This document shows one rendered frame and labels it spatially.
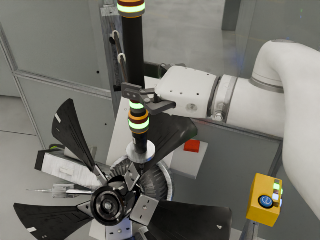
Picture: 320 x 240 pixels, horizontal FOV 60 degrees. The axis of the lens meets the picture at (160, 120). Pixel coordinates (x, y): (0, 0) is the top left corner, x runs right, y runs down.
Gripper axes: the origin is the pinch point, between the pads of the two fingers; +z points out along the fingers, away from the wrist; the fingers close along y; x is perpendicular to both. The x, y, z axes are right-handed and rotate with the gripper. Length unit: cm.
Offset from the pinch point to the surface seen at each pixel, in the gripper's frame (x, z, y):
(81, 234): -165, 68, 28
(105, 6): -8, 39, 53
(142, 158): -19.7, -1.4, -2.9
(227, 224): -47, -24, 5
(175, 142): -25.5, -5.3, 10.3
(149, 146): -19.6, -1.5, 1.2
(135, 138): -14.7, 0.4, -2.1
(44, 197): -165, 113, 43
